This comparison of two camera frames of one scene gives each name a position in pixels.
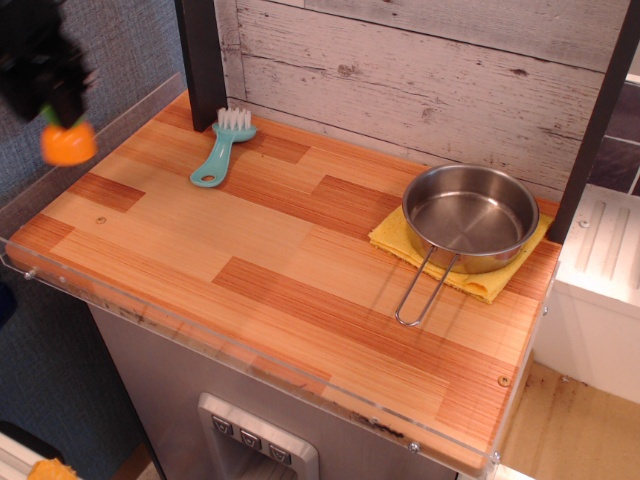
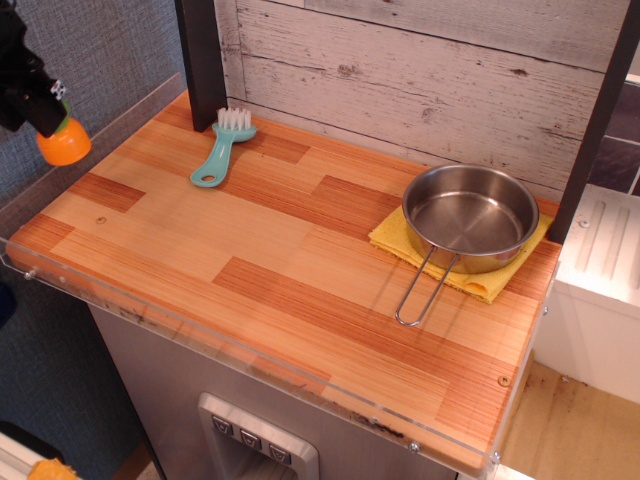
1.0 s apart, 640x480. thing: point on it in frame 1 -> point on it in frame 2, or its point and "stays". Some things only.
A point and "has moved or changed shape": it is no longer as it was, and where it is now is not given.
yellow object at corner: (51, 469) stays
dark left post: (203, 61) stays
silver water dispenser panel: (248, 446) stays
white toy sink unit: (591, 326) stays
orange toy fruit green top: (63, 146) has moved or changed shape
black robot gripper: (37, 56) -> (22, 73)
